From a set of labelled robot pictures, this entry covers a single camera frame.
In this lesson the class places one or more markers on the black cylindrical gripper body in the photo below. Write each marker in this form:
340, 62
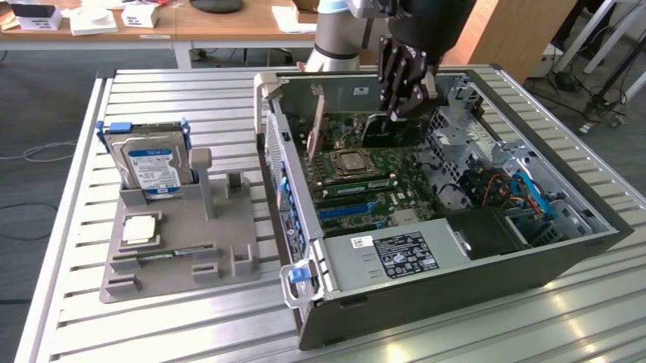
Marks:
434, 26

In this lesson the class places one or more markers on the green GPU with black shroud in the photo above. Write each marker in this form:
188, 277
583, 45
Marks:
383, 132

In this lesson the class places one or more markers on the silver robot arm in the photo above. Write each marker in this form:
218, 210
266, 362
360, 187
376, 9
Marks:
335, 34

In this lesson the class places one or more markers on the metal disk bay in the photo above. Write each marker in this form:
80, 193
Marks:
454, 136

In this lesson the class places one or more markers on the wooden cabinet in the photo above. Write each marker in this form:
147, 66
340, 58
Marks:
514, 34

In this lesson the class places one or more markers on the tarnished CPU chip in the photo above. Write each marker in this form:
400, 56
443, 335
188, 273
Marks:
352, 160

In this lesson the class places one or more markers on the white power box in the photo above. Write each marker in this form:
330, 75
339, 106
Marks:
547, 64

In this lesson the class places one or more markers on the brown cardboard box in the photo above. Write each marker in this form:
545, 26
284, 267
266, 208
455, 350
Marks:
304, 4

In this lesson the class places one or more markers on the stack of white papers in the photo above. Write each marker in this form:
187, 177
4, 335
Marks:
292, 22

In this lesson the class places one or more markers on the silver CPU in socket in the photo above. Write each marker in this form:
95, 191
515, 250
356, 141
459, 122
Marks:
332, 172

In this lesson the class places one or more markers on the green motherboard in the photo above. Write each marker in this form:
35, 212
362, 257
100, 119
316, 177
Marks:
414, 189

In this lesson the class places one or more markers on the white framed desk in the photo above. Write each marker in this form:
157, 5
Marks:
594, 62

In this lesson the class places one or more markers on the long black expansion slot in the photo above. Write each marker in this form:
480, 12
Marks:
346, 203

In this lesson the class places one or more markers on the black wheeled stand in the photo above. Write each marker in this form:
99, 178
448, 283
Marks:
598, 99

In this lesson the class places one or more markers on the silver chipset heatsink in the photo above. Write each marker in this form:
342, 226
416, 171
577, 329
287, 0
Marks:
406, 217

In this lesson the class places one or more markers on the blue expansion slot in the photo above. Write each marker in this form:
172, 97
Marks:
348, 211

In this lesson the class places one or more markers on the dark round object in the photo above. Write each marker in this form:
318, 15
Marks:
216, 5

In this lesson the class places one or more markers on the grey power supply unit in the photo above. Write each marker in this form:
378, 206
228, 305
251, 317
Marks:
403, 257

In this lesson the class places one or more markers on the silver hard disk blue label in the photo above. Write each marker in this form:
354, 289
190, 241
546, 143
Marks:
151, 166

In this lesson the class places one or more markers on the white labelled box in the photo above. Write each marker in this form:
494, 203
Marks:
141, 17

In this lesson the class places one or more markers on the blue case latch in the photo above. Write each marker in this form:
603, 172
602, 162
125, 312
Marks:
298, 275

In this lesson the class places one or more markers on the grey parts rack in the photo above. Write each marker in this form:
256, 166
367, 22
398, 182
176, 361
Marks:
202, 234

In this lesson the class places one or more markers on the blue disk caddy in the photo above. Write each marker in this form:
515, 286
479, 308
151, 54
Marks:
120, 126

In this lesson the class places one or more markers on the black open PC case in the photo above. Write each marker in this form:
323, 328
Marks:
428, 302

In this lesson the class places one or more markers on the white box with round top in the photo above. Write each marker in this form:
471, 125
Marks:
93, 24

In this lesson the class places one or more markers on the bright silver CPU chip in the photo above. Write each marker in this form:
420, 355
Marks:
139, 230

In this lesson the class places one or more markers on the white box with black lid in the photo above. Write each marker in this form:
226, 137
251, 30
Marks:
40, 22

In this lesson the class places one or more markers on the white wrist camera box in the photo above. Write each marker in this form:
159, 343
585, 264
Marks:
368, 8

